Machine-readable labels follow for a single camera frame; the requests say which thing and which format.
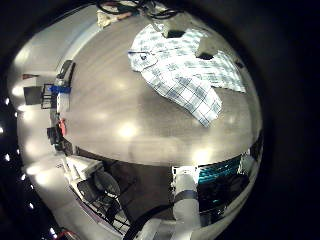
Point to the white blue plaid shirt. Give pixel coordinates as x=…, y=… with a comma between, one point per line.
x=186, y=83

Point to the white crumpled cloth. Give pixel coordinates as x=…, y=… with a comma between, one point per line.
x=105, y=19

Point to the black flat case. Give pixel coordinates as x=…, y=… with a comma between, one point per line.
x=66, y=70

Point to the blue box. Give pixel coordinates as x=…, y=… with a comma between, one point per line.
x=60, y=89

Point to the white box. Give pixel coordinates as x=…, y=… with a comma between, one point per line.
x=62, y=102

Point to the red tool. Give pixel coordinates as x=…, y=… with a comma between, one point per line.
x=62, y=127

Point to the teal slatted crate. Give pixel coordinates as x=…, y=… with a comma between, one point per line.
x=218, y=170

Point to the dark monitor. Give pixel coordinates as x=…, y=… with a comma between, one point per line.
x=32, y=95

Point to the black device on stand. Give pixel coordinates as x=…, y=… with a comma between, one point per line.
x=55, y=136

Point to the grey office chair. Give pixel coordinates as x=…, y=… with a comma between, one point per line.
x=106, y=183

